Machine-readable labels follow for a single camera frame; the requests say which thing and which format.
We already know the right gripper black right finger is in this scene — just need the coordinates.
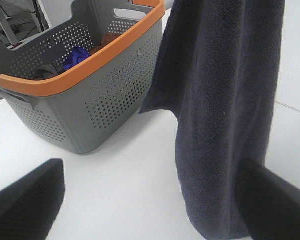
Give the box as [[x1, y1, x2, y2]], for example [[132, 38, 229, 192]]
[[236, 159, 300, 240]]

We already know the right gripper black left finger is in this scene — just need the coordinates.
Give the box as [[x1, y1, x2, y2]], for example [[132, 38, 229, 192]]
[[0, 158, 66, 240]]

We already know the dark navy towel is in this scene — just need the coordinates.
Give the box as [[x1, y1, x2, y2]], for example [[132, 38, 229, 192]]
[[140, 0, 285, 240]]

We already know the grey cloth in basket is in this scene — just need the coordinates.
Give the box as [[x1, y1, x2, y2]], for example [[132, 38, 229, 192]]
[[32, 64, 65, 81]]

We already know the grey basket with orange rim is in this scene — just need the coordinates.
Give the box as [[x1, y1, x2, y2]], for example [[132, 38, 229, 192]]
[[0, 0, 165, 154]]

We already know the blue cloth in basket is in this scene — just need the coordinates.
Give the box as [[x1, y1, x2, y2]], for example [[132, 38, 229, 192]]
[[62, 46, 91, 71]]

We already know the brown cloth in basket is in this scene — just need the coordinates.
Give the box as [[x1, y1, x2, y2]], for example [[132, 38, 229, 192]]
[[89, 33, 121, 55]]

